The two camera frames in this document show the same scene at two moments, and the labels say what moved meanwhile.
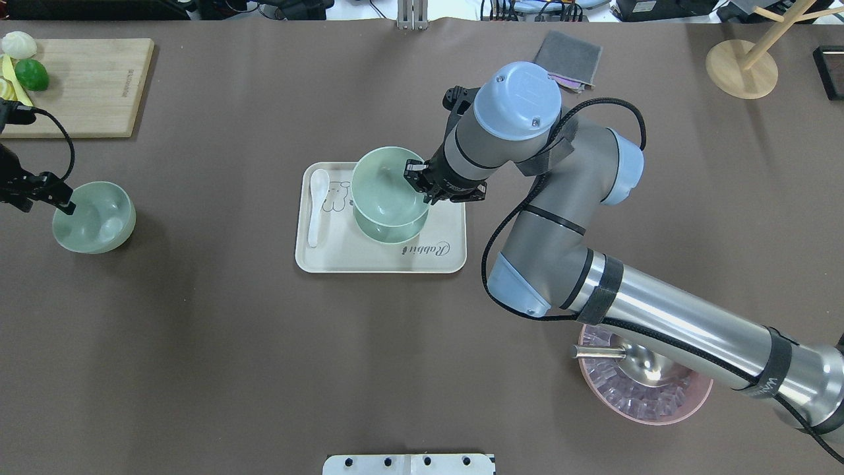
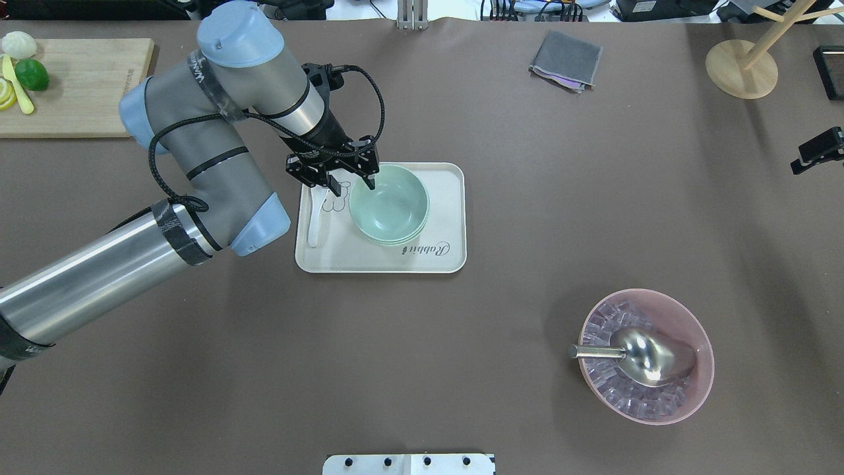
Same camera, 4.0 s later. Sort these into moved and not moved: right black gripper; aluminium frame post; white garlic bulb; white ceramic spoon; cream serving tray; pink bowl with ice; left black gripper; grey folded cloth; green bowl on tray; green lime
Moved: left black gripper; right black gripper
Not moved: green lime; aluminium frame post; white ceramic spoon; grey folded cloth; cream serving tray; pink bowl with ice; green bowl on tray; white garlic bulb
